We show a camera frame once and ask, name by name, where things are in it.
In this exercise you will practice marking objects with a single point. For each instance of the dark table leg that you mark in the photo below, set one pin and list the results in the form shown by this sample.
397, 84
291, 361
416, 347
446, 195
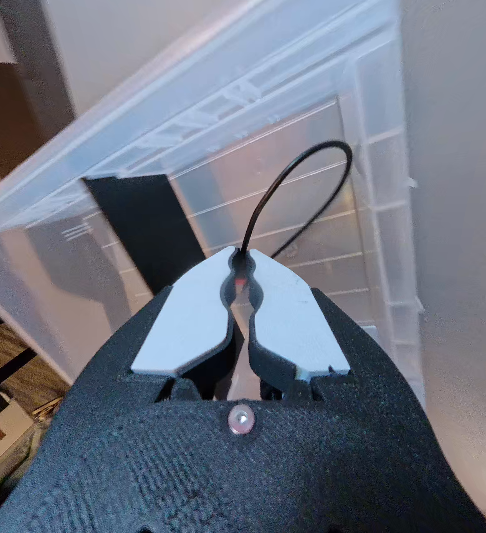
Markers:
26, 75

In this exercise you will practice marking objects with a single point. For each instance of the black divider panel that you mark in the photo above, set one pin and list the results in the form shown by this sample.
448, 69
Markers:
143, 225

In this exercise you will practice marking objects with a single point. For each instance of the clear plastic bin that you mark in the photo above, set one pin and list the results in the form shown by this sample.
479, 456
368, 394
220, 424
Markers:
268, 137

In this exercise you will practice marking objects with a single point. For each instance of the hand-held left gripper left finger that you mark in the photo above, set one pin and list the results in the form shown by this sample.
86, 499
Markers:
193, 316

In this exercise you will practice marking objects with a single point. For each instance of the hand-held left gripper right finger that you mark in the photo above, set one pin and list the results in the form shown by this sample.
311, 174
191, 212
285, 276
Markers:
297, 320

